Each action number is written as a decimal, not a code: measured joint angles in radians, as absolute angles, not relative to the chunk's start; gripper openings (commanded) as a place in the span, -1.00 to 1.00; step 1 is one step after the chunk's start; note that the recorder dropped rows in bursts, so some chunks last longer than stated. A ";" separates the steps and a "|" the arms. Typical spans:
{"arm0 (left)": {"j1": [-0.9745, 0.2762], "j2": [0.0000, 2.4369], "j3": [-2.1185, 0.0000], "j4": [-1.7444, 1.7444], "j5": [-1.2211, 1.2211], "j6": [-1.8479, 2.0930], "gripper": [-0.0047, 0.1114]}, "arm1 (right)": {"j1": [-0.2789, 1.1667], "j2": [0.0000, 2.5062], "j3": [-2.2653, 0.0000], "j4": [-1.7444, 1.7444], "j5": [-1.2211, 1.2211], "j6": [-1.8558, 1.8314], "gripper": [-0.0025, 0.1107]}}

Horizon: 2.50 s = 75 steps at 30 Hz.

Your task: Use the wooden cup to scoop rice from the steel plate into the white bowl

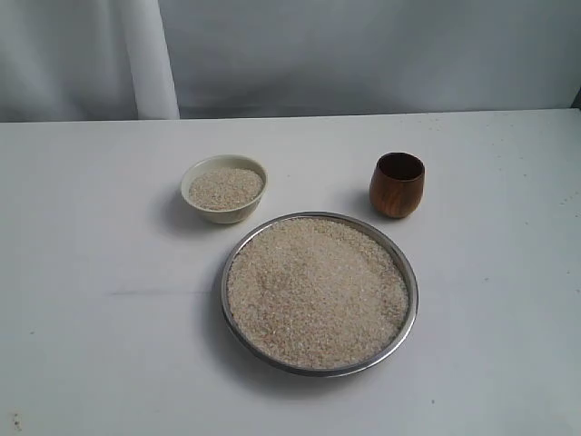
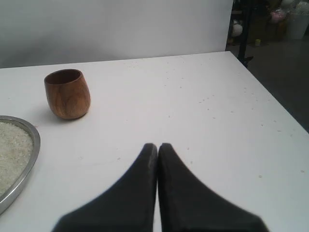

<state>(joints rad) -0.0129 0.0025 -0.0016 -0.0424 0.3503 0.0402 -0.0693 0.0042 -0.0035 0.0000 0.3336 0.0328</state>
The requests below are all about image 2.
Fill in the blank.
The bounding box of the white bin background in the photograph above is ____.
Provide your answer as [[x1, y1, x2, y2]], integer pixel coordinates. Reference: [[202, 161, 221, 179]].
[[286, 11, 309, 40]]

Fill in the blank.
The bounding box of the round steel rice tray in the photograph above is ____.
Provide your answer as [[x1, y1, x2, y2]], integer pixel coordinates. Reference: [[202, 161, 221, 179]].
[[0, 116, 41, 213]]

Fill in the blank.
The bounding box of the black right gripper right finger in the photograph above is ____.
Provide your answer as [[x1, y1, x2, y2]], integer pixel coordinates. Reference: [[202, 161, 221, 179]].
[[158, 143, 268, 232]]

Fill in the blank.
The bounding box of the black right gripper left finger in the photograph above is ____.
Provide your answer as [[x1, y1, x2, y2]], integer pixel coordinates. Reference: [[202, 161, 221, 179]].
[[56, 144, 158, 232]]

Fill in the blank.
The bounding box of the black stand pole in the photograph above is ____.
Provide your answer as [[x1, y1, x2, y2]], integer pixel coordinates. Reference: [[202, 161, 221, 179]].
[[238, 0, 253, 68]]

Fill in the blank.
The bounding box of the brown wooden cup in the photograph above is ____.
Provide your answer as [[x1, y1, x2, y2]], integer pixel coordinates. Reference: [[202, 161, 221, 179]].
[[44, 69, 91, 120]]

